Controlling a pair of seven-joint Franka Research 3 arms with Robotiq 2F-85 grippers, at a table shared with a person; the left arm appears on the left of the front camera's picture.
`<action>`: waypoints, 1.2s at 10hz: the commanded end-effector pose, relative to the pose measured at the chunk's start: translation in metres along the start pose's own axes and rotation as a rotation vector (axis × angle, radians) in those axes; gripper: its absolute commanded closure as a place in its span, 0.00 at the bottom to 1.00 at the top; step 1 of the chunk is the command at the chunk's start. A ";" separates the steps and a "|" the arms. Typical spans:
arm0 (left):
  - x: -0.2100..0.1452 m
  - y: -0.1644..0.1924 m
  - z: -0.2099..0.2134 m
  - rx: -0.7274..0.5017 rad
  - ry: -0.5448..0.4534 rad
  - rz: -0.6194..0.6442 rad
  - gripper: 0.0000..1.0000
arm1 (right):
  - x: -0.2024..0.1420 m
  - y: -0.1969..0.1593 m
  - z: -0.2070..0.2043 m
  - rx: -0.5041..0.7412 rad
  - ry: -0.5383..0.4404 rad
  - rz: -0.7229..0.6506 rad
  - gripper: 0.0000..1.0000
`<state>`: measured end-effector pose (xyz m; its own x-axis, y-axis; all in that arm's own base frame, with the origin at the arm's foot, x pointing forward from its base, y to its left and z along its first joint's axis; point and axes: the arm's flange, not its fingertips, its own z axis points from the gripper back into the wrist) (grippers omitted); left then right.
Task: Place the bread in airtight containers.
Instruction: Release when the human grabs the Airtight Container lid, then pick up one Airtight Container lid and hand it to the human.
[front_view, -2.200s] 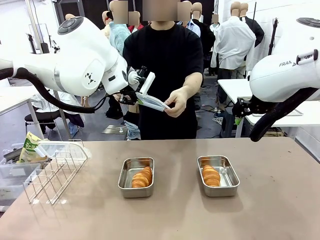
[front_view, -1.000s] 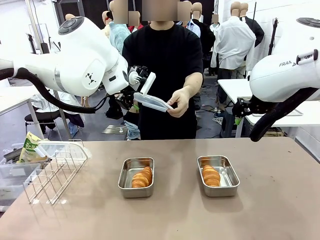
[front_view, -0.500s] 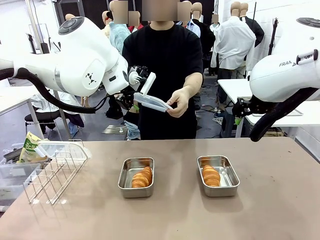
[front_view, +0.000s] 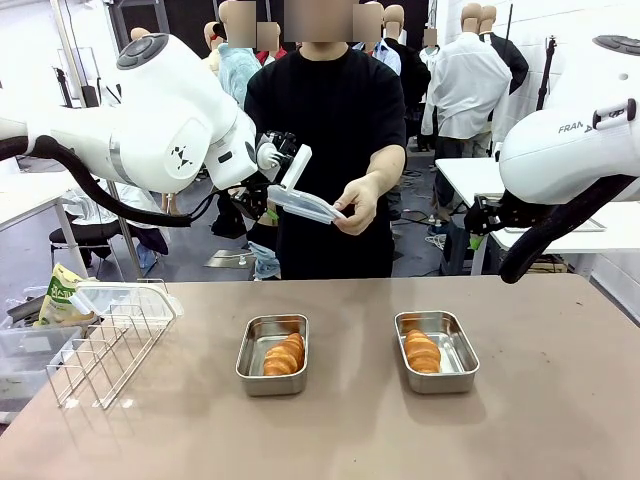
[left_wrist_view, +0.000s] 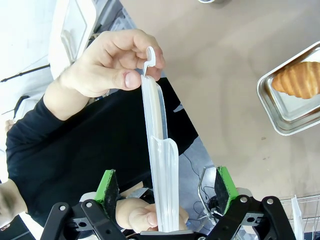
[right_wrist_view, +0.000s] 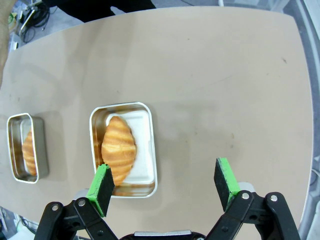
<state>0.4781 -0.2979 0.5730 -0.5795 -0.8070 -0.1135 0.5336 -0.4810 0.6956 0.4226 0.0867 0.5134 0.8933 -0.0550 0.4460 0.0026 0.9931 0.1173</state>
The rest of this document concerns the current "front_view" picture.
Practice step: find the white folding table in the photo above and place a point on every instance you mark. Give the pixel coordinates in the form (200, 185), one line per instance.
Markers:
(465, 175)

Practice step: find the black tripod stand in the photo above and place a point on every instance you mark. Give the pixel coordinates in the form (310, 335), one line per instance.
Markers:
(545, 75)

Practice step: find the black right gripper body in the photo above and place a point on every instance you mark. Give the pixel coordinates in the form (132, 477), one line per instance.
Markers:
(485, 215)

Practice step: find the white work table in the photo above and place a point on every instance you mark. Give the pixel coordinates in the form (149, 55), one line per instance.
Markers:
(25, 195)

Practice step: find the golden croissant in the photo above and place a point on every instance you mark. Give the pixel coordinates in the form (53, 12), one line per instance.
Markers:
(285, 355)
(422, 352)

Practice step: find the person's left forearm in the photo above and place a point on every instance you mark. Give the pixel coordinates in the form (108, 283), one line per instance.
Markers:
(387, 167)

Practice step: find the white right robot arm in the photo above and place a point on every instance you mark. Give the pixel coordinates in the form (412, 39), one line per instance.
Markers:
(560, 155)

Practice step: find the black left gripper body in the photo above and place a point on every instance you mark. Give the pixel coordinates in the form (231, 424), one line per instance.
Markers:
(252, 200)

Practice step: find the yellow green snack bag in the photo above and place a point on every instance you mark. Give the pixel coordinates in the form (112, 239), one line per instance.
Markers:
(60, 300)

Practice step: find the mannequin in white shirt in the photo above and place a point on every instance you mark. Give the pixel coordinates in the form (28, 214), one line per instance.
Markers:
(465, 85)

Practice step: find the clear plastic clip lid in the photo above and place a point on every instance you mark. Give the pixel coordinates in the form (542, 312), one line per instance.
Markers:
(305, 202)
(130, 300)

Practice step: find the clear plastic storage bin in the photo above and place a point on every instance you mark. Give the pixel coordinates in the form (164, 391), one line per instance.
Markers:
(35, 355)

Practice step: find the stainless steel rectangular container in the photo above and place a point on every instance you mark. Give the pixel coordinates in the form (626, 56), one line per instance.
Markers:
(250, 370)
(462, 350)

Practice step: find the left wrist camera unit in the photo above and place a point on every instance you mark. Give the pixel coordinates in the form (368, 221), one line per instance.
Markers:
(277, 152)

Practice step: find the person's left hand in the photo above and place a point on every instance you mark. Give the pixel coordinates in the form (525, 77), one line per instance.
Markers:
(357, 205)

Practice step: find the mannequin in black jacket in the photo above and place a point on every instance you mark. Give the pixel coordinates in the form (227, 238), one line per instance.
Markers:
(515, 60)

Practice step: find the person in black t-shirt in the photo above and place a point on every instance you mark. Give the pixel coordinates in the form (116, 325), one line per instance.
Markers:
(325, 125)

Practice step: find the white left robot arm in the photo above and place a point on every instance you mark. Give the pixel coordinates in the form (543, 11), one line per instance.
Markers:
(150, 125)

